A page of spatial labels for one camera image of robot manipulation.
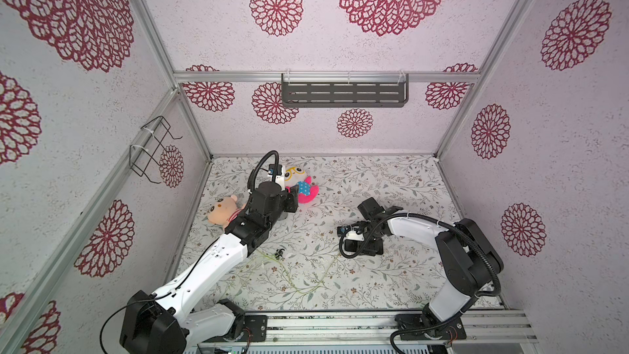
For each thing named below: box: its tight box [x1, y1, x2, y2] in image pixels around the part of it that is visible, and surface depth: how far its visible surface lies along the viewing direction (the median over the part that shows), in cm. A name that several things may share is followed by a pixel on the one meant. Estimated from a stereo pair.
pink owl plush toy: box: [284, 166, 320, 205], surface depth 105 cm
